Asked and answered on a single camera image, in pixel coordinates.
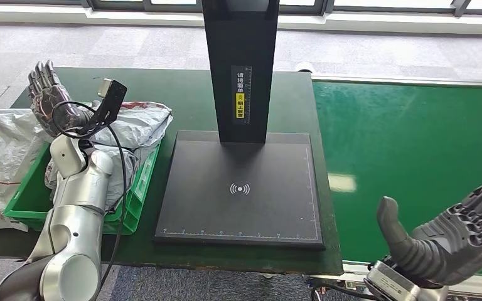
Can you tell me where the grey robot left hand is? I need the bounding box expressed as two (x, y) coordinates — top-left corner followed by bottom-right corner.
(28, 60), (94, 138)

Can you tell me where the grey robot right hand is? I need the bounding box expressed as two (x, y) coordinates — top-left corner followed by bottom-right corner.
(376, 167), (482, 287)

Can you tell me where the grey parcel with red print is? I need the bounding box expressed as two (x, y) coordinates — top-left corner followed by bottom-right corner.
(89, 100), (174, 151)

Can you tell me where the green conveyor belt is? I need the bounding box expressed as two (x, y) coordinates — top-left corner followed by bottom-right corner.
(312, 81), (482, 277)

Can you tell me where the black inbound scanner machine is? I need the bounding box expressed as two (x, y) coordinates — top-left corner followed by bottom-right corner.
(153, 0), (326, 250)

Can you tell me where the large crumpled white sack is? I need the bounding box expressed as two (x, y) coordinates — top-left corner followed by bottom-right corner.
(0, 108), (55, 231)

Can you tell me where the white window sill ledge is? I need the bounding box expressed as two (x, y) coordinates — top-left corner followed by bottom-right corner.
(0, 4), (482, 36)

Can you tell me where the green plastic crate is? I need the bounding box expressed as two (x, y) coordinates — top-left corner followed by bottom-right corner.
(4, 139), (161, 236)

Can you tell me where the dark green table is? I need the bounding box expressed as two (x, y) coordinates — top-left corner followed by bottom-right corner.
(0, 67), (344, 275)

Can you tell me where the yellow and black label sticker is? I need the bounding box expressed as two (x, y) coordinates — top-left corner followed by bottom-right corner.
(231, 65), (252, 125)

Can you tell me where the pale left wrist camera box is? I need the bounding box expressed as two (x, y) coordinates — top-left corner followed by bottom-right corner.
(80, 78), (128, 136)

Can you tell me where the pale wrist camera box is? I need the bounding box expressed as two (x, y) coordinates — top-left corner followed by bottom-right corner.
(80, 78), (128, 136)
(363, 260), (422, 301)

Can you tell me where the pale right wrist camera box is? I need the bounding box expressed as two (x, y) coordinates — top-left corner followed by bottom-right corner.
(363, 260), (422, 301)

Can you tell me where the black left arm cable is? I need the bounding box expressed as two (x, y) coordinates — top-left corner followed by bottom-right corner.
(51, 100), (129, 292)

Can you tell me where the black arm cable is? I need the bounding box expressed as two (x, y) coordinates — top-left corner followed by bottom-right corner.
(311, 257), (385, 301)
(51, 100), (129, 292)

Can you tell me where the window with dark frame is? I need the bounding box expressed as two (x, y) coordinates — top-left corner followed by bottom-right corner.
(0, 0), (482, 16)

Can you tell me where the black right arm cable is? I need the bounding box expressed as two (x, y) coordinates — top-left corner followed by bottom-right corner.
(311, 257), (385, 301)

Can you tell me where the aluminium conveyor frame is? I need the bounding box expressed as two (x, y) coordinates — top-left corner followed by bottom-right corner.
(303, 72), (482, 301)

